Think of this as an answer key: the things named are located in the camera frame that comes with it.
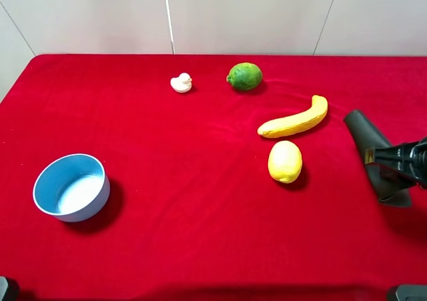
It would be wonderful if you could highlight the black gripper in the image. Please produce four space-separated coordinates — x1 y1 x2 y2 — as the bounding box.
365 138 426 190

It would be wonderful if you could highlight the black glasses case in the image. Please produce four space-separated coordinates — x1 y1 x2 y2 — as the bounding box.
344 109 412 208

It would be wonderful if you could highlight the yellow banana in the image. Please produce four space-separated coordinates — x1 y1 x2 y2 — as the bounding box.
257 95 328 138

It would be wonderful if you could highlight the yellow lemon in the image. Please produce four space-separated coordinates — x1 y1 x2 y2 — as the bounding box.
268 141 302 184

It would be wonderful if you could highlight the green lime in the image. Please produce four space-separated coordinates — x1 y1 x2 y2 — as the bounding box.
226 62 263 91

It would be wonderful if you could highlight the red tablecloth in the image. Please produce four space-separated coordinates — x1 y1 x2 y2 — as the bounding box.
1 55 426 300

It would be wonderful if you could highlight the white rubber duck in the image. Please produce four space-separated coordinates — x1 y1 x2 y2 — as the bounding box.
170 73 192 93

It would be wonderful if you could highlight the white pole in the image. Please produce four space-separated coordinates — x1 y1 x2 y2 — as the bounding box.
165 0 175 55

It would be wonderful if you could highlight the blue ceramic bowl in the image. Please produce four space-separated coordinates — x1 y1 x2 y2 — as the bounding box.
33 154 110 223

